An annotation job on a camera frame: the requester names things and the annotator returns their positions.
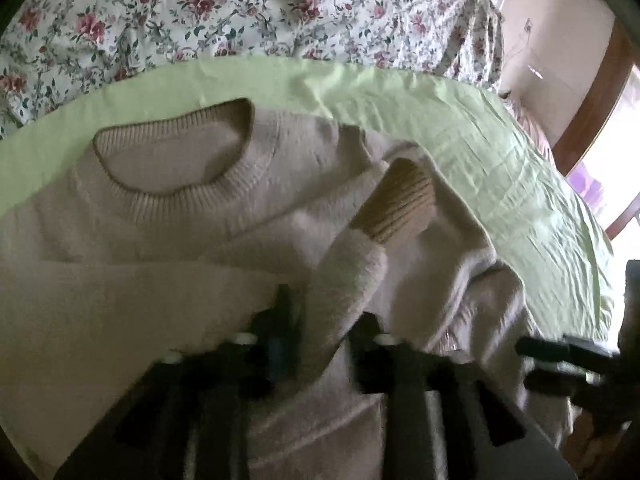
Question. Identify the pink cloth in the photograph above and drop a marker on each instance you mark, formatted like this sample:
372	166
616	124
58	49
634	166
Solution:
532	127

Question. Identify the white floral quilt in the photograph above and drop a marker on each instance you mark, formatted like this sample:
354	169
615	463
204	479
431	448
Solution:
225	10

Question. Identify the beige knit sweater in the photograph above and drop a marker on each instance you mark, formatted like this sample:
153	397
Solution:
210	220

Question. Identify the brown wooden door frame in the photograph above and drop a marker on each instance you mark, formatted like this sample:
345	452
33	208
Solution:
595	95

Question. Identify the purple cloth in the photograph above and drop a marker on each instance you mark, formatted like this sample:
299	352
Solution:
582	182

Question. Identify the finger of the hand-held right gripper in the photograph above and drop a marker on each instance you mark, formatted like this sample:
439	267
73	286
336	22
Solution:
555	384
560	349

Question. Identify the light green bed sheet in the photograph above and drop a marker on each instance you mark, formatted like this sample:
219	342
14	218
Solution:
450	125

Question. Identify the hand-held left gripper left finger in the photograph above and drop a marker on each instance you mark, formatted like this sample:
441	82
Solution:
278	355

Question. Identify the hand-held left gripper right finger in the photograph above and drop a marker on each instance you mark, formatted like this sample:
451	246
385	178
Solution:
366	357

